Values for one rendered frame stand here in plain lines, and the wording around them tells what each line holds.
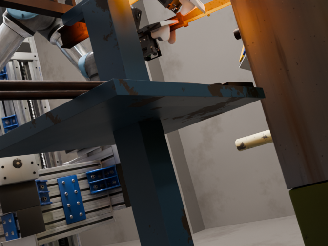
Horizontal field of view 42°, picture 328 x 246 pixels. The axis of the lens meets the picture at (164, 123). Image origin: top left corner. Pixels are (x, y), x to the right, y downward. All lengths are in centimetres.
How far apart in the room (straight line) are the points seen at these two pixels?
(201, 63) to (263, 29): 365
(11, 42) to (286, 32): 92
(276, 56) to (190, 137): 384
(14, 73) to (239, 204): 309
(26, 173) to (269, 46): 92
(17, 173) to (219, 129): 322
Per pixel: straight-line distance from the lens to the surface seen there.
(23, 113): 187
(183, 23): 129
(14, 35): 154
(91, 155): 190
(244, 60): 181
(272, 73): 97
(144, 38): 132
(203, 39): 462
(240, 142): 157
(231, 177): 450
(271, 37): 99
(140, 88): 52
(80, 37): 100
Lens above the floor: 54
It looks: 8 degrees up
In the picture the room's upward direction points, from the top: 15 degrees counter-clockwise
